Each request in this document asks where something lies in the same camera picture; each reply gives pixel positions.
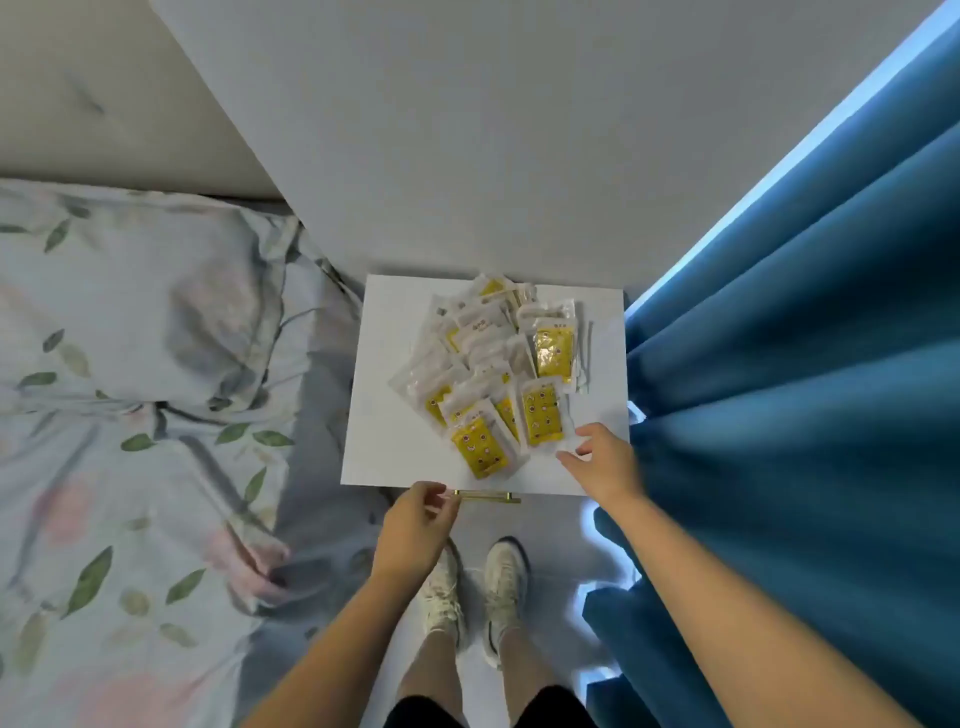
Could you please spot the person's left hand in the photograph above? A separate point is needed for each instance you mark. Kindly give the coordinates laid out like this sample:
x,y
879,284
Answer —
x,y
409,536

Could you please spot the person's right hand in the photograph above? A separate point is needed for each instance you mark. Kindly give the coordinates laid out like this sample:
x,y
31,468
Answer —
x,y
611,469

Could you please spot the pile of yellow sachet packets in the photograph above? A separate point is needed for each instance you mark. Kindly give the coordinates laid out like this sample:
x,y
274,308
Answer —
x,y
544,412

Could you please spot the person's left forearm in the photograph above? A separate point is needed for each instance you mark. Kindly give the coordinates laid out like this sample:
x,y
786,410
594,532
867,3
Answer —
x,y
330,660

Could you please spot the person's right forearm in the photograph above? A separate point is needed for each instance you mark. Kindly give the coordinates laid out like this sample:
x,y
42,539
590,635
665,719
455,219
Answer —
x,y
735,637

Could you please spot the white bedside table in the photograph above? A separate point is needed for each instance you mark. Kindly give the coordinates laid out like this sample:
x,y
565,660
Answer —
x,y
375,450

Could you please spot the person's right white shoe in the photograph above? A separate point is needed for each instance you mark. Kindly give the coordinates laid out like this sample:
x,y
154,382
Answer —
x,y
504,585

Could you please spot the person's left leg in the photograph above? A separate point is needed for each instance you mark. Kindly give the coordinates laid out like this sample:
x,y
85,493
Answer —
x,y
431,675

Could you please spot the person's leg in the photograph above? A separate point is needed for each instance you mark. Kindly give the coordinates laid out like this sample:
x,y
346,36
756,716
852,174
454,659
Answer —
x,y
525,667
431,675

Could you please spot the person's right leg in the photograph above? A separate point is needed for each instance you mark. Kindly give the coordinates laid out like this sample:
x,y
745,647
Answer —
x,y
525,667

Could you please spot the blue curtain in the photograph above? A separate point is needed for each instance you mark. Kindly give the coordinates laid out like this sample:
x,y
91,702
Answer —
x,y
787,375

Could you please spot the black shorts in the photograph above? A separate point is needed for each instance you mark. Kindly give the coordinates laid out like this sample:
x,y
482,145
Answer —
x,y
555,712

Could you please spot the floral bed sheet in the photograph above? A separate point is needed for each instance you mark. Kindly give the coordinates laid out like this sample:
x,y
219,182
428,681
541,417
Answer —
x,y
150,562

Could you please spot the floral pillow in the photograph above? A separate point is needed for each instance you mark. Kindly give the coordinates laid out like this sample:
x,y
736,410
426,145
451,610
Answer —
x,y
112,285

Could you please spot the beige padded headboard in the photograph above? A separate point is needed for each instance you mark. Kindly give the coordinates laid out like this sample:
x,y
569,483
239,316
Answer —
x,y
112,90

